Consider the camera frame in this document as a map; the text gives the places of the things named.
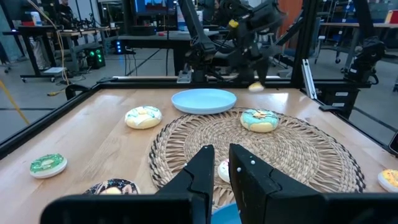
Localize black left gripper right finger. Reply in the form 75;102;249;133
229;143;324;224

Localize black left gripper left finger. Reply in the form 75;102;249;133
157;144;215;224

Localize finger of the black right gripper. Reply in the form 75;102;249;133
255;57;271;87
238;63;255;84

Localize small yellow sprinkled donut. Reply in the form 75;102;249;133
248;82;265;93

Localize small white pink-sprinkled donut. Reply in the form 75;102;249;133
217;158;231;184

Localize large teal chocolate-drizzled donut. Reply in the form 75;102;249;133
239;108;280;133

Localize large chocolate frosted donut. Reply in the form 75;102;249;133
84;178;141;195

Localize large white teal-drizzled donut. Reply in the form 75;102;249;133
124;105;163;130

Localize small yellow-orange frosted donut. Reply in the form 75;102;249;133
377;169;398;193

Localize small green frosted donut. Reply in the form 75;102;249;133
29;153;68;179

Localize light blue plate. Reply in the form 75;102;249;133
171;88;238;115

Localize round woven straw placemat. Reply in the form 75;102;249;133
148;107;366;210

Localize black box white labels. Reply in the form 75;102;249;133
315;82;373;113

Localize wooden-topped desk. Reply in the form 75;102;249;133
320;21;398;72

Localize grey-topped black desk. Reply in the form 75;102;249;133
118;30;220;77

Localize computer monitor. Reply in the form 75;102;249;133
133;0;178;16

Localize computer with green lights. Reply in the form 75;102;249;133
86;46;106;70

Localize person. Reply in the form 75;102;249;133
57;0;75;29

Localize black workshop desk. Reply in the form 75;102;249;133
2;26;121;83

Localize black frame clip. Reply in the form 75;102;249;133
65;83;91;101

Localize black aluminium table frame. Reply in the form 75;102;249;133
0;0;398;159

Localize yellow floor cable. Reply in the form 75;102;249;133
26;0;71;96

